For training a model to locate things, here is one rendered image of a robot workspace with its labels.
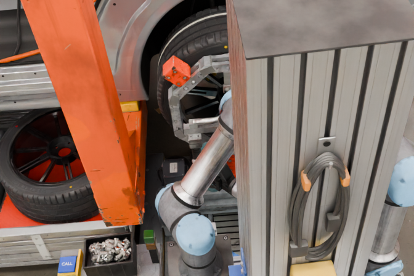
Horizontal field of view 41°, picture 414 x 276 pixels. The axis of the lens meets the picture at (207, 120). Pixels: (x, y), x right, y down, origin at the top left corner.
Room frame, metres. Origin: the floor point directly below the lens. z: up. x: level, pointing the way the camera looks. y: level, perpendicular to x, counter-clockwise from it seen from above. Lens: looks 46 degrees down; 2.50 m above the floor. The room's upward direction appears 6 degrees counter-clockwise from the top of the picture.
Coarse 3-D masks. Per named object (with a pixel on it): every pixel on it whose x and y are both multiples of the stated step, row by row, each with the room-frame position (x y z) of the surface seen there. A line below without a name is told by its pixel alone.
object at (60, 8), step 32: (32, 0) 1.32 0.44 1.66; (64, 0) 1.32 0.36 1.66; (64, 32) 1.32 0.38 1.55; (96, 32) 1.41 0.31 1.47; (64, 64) 1.32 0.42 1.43; (96, 64) 1.32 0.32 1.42; (64, 96) 1.32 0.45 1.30; (96, 96) 1.32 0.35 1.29; (96, 128) 1.32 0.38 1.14; (96, 160) 1.32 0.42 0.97; (128, 160) 1.37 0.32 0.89; (96, 192) 1.32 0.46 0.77; (128, 192) 1.32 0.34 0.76; (128, 224) 1.32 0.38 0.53
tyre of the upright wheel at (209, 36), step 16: (192, 16) 1.89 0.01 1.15; (224, 16) 1.82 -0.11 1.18; (176, 32) 1.87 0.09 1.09; (192, 32) 1.79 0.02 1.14; (208, 32) 1.74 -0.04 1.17; (224, 32) 1.72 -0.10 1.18; (176, 48) 1.76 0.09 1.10; (192, 48) 1.69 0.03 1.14; (208, 48) 1.68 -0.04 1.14; (224, 48) 1.68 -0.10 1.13; (160, 64) 1.80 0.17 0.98; (192, 64) 1.68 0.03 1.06; (160, 80) 1.70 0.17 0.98; (160, 96) 1.69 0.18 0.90
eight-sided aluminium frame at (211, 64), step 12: (204, 60) 1.63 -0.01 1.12; (216, 60) 1.64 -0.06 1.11; (228, 60) 1.65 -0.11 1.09; (192, 72) 1.64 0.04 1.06; (204, 72) 1.60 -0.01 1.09; (216, 72) 1.60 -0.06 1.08; (192, 84) 1.60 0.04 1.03; (168, 96) 1.62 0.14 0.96; (180, 96) 1.60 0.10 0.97; (180, 108) 1.62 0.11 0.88; (180, 120) 1.60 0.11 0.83; (180, 132) 1.60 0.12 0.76
